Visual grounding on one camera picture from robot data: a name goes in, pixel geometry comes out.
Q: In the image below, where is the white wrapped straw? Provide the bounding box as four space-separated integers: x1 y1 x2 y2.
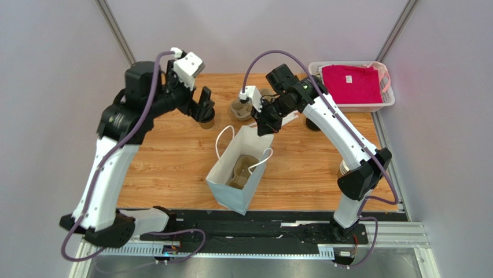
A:
282 112 299 126

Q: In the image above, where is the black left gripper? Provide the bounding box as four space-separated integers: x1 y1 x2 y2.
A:
149 60 215 120

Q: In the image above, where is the single cardboard cup carrier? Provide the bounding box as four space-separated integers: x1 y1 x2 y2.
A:
226 155 259 189

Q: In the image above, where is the light blue paper bag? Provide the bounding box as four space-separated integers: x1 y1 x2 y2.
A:
206 125 274 215

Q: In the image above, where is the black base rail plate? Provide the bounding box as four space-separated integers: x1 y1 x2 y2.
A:
115 208 410 256

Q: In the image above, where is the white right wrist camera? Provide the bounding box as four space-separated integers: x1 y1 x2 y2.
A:
238 86 263 112

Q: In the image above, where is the cardboard cup carrier tray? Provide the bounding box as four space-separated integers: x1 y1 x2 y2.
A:
230 88 275 121

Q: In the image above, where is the white plastic basket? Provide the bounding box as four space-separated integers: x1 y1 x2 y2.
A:
308 61 395 113

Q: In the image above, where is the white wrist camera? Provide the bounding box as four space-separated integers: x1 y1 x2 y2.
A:
170 47 205 91
238 86 263 112

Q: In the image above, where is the right aluminium corner post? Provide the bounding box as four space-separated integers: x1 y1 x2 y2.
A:
376 0 420 63

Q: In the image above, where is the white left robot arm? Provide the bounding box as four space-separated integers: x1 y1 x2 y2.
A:
60 58 215 248

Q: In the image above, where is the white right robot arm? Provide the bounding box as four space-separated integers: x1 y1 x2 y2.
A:
238 64 392 232

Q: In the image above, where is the stack of black lids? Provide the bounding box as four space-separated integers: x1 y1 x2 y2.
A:
305 118 320 131

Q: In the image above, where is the single paper cup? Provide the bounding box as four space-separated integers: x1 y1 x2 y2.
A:
199 118 215 130

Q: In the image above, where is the pink folded cloth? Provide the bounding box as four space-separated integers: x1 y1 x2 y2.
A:
321 65 383 104

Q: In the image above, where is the aluminium corner post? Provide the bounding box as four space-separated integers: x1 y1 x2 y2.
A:
376 0 420 63
94 0 136 65

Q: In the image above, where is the stack of paper cups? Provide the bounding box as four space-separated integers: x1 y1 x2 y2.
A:
336 160 350 178

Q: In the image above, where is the left aluminium corner post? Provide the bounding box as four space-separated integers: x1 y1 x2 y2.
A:
94 0 136 65

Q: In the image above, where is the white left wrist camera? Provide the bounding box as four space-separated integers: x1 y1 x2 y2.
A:
170 47 205 91

